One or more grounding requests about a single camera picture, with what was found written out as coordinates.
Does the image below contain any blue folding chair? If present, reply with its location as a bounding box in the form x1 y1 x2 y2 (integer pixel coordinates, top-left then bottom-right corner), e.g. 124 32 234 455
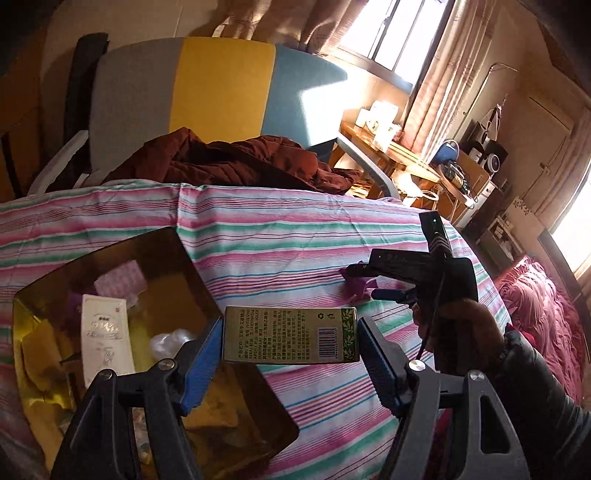
433 140 461 168

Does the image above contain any grey yellow blue chair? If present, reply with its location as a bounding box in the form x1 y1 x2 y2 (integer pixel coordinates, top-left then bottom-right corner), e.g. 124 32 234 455
28 36 402 200

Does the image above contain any red quilted blanket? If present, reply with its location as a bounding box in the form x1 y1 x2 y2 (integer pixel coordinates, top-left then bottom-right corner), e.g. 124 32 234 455
495 255 591 403

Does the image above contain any person's right hand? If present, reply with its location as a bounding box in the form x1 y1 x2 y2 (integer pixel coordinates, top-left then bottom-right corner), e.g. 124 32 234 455
410 298 506 374

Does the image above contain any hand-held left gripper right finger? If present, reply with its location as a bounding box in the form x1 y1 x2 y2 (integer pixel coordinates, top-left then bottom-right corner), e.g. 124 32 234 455
358 316 532 480

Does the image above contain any cardboard box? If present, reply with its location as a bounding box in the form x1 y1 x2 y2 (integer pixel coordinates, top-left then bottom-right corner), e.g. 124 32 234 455
456 148 492 188

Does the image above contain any clear bubble wrap ball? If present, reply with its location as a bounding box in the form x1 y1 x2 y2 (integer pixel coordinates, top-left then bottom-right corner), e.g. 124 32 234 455
149 329 198 361

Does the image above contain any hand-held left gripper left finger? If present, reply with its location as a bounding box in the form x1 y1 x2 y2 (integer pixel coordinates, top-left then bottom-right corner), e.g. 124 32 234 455
51 318 223 480

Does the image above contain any wooden side table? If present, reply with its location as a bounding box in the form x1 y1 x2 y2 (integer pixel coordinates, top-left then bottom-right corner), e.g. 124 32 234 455
338 121 443 186

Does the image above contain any person's right forearm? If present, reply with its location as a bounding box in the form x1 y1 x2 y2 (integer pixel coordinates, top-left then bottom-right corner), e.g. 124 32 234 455
489 323 591 480

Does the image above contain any white packet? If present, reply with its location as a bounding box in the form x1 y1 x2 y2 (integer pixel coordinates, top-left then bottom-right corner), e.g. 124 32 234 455
81 294 136 376

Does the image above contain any olive green printed box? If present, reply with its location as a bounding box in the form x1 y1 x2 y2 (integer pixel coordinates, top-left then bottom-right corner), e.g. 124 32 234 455
222 305 361 366

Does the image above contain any black cable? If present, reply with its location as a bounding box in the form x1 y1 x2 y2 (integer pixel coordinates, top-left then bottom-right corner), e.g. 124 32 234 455
417 272 446 361

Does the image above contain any purple wrapper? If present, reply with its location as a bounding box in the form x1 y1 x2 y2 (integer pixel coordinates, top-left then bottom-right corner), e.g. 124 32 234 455
338 264 378 306

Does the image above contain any window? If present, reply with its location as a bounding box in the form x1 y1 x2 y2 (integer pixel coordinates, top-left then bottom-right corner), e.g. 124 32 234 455
336 0 458 94

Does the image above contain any gold box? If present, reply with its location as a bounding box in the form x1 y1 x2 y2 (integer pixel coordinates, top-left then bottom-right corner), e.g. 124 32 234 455
13 226 301 480

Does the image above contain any pink green striped blanket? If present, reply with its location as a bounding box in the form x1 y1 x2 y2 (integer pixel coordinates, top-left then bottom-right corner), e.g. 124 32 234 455
0 181 512 480

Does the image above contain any white carton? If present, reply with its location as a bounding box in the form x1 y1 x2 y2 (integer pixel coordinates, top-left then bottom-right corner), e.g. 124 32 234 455
367 100 400 139

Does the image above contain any beige patterned curtain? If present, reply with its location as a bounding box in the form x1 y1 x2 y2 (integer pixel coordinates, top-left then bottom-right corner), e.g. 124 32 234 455
399 0 525 155
210 0 402 52

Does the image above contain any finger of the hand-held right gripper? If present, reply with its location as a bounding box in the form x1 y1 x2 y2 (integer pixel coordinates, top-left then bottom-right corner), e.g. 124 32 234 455
345 248 435 281
372 287 419 306

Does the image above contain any maroon quilted jacket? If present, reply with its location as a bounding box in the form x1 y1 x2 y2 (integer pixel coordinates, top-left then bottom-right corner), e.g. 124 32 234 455
102 126 364 195

